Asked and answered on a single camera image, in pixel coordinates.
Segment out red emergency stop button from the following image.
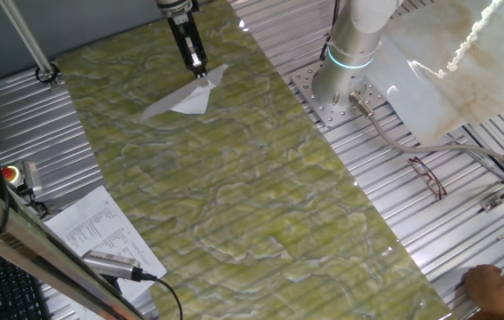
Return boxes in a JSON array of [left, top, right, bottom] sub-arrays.
[[1, 164, 24, 187]]

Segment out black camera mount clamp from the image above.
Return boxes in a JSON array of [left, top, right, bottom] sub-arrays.
[[18, 184, 51, 220]]

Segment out white marble pattern board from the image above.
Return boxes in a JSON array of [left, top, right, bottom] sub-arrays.
[[366, 0, 504, 146]]

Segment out black camera cable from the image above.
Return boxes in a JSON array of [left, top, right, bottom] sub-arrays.
[[140, 271, 185, 320]]

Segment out aluminium support pole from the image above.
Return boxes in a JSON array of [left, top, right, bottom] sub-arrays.
[[0, 0, 61, 85]]

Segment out silver depth camera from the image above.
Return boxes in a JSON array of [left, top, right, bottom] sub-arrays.
[[22, 160, 43, 192], [81, 249, 144, 283]]

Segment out black computer keyboard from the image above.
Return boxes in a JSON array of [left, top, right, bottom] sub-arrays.
[[0, 239, 52, 320]]

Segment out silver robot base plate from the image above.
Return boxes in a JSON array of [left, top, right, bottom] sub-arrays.
[[290, 60, 388, 129]]

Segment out black cable loop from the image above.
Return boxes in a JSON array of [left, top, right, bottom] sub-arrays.
[[35, 63, 61, 84]]

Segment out grey robot power cable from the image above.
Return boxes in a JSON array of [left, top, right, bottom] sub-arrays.
[[348, 91, 504, 179]]

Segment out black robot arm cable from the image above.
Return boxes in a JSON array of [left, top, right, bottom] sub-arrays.
[[319, 0, 340, 62]]

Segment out person's right hand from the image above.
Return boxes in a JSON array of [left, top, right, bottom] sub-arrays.
[[463, 264, 504, 315]]

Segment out green marble pattern mat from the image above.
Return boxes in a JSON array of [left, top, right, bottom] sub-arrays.
[[55, 0, 455, 320]]

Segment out printed white paper sheet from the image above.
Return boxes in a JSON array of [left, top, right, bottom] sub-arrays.
[[43, 185, 168, 303]]

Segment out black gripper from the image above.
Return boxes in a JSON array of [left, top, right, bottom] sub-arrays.
[[165, 12, 211, 80]]

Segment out red framed eyeglasses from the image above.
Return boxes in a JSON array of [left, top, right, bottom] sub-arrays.
[[407, 156, 448, 200]]

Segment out aluminium frame beam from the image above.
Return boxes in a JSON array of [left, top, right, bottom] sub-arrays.
[[0, 171, 146, 320]]

